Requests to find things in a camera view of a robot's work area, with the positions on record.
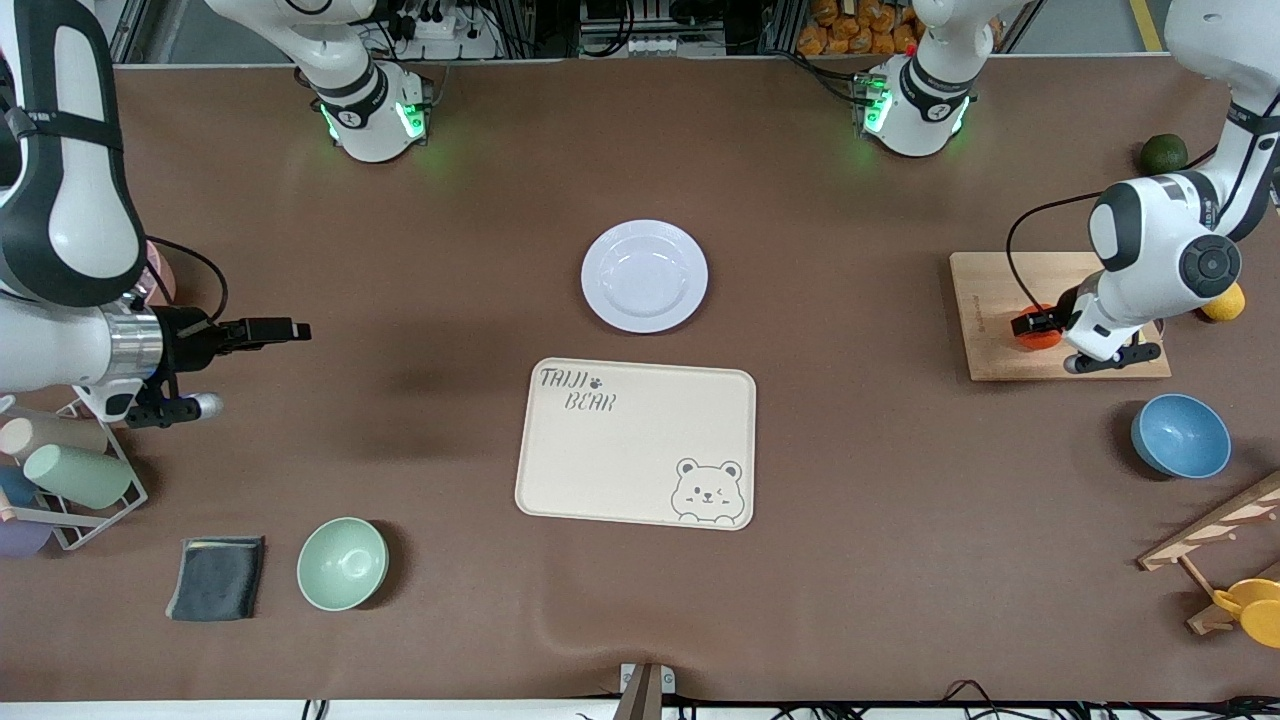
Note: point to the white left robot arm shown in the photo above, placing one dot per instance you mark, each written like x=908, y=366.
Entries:
x=1150, y=215

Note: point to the dark grey folded cloth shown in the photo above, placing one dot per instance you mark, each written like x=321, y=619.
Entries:
x=215, y=578

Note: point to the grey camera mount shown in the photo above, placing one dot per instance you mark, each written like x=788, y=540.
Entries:
x=645, y=690

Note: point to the beige cup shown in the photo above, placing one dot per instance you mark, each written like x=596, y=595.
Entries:
x=55, y=438

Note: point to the bag of orange fruits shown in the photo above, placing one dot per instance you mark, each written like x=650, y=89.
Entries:
x=860, y=28

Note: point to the pink bowl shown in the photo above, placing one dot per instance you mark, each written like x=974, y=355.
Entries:
x=162, y=278

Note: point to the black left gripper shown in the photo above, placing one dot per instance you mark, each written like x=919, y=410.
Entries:
x=1066, y=309

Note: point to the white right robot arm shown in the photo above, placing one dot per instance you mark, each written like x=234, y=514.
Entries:
x=60, y=150

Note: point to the cream bear print tray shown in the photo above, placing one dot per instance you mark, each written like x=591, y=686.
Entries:
x=620, y=450

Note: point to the yellow cup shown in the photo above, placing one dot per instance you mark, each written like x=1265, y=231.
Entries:
x=1258, y=612

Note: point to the purple cup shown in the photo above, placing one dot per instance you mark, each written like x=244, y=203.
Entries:
x=20, y=538

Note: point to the wooden dish rack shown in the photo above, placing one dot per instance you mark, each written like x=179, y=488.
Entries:
x=1215, y=525

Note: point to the wooden cutting board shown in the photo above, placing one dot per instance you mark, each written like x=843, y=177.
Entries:
x=1000, y=355

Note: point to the blue cup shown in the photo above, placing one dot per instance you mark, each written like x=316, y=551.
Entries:
x=15, y=487

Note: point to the green cup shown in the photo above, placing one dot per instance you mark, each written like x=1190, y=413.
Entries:
x=78, y=476

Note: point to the light green bowl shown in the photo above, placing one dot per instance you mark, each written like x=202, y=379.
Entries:
x=342, y=564

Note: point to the orange fruit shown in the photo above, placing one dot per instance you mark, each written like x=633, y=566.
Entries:
x=1040, y=343

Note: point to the dark green round fruit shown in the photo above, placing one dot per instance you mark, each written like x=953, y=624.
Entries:
x=1163, y=155

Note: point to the white round plate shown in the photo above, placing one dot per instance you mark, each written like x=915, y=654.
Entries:
x=645, y=276

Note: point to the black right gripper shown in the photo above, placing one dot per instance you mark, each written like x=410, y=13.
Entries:
x=188, y=338

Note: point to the white power strip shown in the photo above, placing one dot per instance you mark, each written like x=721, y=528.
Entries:
x=670, y=45
x=435, y=27

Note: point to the blue bowl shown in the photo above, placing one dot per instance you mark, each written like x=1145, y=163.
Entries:
x=1180, y=437

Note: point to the yellow lemon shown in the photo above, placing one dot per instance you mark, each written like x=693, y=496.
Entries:
x=1230, y=305

